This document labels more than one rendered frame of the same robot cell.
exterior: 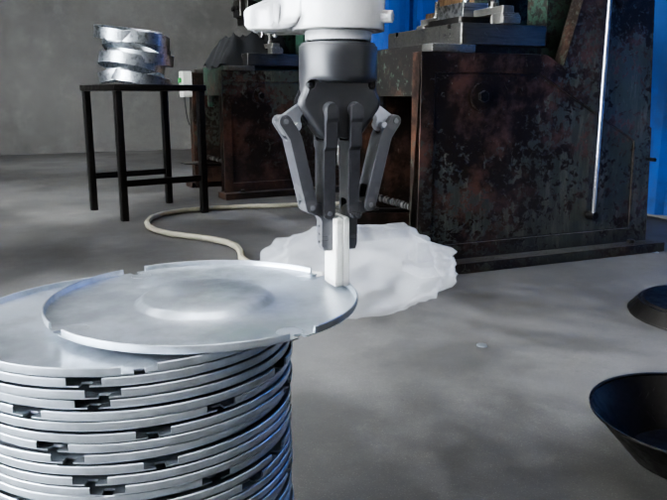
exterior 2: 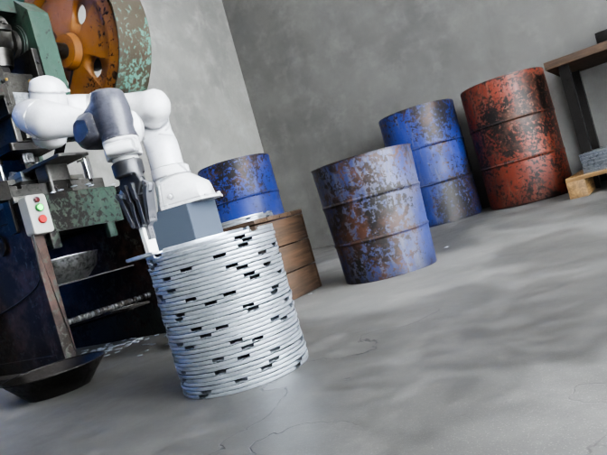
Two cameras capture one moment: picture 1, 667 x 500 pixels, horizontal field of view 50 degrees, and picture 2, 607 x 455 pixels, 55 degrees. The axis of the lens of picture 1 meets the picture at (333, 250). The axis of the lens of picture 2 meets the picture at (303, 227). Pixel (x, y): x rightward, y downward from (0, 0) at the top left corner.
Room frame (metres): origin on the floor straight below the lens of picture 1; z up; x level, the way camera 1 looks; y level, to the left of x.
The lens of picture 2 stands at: (1.14, 1.40, 0.30)
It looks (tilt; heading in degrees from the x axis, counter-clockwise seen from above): 1 degrees down; 238
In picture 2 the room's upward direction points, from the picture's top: 15 degrees counter-clockwise
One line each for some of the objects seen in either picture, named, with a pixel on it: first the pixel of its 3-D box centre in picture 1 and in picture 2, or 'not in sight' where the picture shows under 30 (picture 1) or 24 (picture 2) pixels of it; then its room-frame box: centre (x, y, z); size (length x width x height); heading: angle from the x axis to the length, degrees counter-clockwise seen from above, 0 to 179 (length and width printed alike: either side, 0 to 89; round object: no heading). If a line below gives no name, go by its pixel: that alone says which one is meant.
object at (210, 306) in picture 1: (205, 298); (189, 244); (0.66, 0.12, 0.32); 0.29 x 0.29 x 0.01
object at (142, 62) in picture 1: (141, 120); not in sight; (3.17, 0.83, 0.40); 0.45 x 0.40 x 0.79; 37
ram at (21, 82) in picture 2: not in sight; (18, 108); (0.74, -1.11, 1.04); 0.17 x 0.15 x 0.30; 115
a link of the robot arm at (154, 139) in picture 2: not in sight; (156, 134); (0.44, -0.49, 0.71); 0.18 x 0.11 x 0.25; 78
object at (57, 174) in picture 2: not in sight; (59, 176); (0.69, -0.99, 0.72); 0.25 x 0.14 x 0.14; 115
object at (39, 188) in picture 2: not in sight; (37, 198); (0.76, -1.14, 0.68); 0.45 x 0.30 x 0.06; 25
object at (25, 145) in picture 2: not in sight; (23, 153); (0.76, -1.15, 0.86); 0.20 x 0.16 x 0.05; 25
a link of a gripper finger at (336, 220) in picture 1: (333, 250); (150, 240); (0.71, 0.00, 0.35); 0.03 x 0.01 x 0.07; 22
